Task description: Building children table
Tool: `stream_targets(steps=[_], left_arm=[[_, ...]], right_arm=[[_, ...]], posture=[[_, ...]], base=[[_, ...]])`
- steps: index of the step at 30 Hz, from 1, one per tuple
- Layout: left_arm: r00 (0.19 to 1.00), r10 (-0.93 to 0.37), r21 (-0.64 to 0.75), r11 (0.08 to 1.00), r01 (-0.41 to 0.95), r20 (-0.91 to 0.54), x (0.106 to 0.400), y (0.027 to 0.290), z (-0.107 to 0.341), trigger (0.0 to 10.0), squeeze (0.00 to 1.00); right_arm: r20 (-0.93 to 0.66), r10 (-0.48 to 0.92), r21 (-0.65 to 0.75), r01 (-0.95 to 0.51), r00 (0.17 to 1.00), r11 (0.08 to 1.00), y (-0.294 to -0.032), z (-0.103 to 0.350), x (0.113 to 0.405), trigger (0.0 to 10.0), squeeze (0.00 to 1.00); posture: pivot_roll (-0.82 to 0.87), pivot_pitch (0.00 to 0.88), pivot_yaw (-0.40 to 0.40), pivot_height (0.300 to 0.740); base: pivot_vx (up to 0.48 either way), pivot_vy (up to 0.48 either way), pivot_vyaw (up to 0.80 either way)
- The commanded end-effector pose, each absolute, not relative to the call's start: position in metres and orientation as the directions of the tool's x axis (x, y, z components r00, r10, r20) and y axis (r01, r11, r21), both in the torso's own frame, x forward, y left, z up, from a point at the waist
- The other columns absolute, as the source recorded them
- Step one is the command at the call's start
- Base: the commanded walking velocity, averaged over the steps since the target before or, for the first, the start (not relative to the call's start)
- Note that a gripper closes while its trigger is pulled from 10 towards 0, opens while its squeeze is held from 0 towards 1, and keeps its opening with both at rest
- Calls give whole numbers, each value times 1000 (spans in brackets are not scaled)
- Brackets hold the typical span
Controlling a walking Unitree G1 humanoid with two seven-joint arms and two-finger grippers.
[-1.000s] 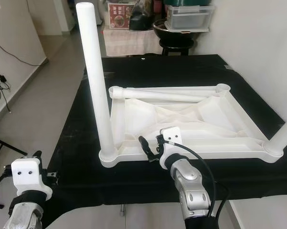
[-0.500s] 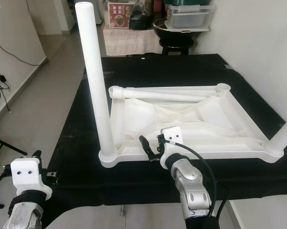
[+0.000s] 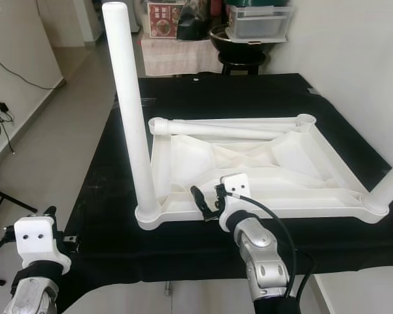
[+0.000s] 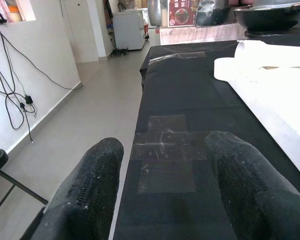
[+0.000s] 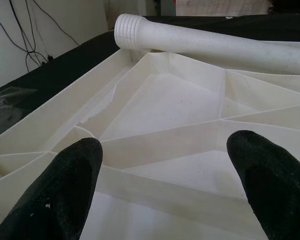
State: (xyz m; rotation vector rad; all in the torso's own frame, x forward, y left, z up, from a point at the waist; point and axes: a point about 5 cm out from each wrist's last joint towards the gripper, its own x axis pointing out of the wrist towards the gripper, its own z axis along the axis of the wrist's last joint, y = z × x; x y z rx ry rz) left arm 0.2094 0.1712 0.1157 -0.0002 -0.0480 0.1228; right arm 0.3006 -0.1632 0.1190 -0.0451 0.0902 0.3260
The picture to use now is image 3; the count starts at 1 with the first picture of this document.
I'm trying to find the white plastic table top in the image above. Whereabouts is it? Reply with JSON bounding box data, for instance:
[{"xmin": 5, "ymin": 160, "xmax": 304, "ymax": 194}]
[{"xmin": 134, "ymin": 113, "xmax": 390, "ymax": 231}]

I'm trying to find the black folding chair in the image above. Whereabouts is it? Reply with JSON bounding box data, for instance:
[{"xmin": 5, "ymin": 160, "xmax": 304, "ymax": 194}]
[{"xmin": 0, "ymin": 171, "xmax": 37, "ymax": 287}]

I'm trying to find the beige floor mat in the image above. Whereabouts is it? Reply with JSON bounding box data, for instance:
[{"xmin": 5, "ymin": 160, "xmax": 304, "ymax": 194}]
[{"xmin": 141, "ymin": 36, "xmax": 223, "ymax": 77}]

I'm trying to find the dark bag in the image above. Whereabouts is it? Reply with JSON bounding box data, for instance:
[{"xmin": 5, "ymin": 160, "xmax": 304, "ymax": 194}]
[{"xmin": 177, "ymin": 0, "xmax": 213, "ymax": 41}]

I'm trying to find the dark green plastic container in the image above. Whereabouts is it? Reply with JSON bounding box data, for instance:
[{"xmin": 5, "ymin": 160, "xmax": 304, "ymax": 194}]
[{"xmin": 226, "ymin": 0, "xmax": 292, "ymax": 9}]

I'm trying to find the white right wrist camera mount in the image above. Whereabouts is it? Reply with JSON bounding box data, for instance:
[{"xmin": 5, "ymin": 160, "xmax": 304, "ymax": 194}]
[{"xmin": 219, "ymin": 173, "xmax": 252, "ymax": 233}]

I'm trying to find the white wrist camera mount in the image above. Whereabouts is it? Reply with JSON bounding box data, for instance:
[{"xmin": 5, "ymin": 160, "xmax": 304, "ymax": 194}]
[
  {"xmin": 219, "ymin": 173, "xmax": 252, "ymax": 233},
  {"xmin": 13, "ymin": 216, "xmax": 71, "ymax": 275}
]

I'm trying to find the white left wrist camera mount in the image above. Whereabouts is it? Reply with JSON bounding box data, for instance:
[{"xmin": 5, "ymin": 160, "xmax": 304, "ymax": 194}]
[{"xmin": 13, "ymin": 216, "xmax": 71, "ymax": 275}]

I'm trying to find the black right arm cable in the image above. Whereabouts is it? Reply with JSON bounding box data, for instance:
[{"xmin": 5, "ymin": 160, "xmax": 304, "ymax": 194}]
[{"xmin": 226, "ymin": 192, "xmax": 315, "ymax": 314}]

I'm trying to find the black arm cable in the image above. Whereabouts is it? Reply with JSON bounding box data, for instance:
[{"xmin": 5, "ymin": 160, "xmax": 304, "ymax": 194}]
[
  {"xmin": 226, "ymin": 192, "xmax": 315, "ymax": 314},
  {"xmin": 0, "ymin": 232, "xmax": 20, "ymax": 269}
]

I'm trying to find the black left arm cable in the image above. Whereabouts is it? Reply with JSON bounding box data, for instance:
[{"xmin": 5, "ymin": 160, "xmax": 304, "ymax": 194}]
[{"xmin": 0, "ymin": 232, "xmax": 20, "ymax": 269}]

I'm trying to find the black floor cable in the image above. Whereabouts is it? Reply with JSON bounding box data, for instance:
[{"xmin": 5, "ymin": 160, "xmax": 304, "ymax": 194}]
[{"xmin": 0, "ymin": 52, "xmax": 56, "ymax": 154}]

